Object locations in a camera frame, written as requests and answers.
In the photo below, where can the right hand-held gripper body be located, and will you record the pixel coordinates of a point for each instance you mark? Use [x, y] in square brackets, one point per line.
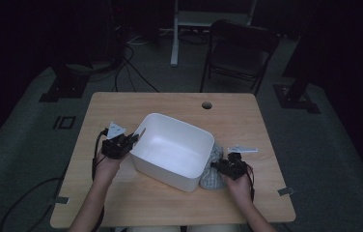
[234, 167]

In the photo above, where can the grey fluffy cloth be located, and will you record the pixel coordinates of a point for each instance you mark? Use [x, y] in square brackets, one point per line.
[211, 180]

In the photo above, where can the person's left hand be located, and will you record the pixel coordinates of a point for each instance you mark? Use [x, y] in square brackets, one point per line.
[107, 169]

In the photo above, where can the white metal stand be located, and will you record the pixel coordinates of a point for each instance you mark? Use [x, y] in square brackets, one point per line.
[174, 48]

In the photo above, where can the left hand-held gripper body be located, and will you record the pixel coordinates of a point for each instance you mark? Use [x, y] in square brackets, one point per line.
[115, 148]

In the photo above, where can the black folding chair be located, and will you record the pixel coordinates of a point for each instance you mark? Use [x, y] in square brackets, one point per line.
[240, 35]

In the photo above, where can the black stand base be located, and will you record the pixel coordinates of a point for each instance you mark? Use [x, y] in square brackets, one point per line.
[67, 87]
[293, 96]

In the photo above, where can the grey tape piece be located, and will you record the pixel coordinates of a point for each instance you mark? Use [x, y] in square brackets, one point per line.
[285, 191]
[62, 200]

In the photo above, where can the person's right hand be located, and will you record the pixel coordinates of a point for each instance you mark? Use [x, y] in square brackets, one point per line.
[239, 190]

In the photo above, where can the white plastic storage bin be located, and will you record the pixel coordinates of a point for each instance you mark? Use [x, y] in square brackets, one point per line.
[173, 151]

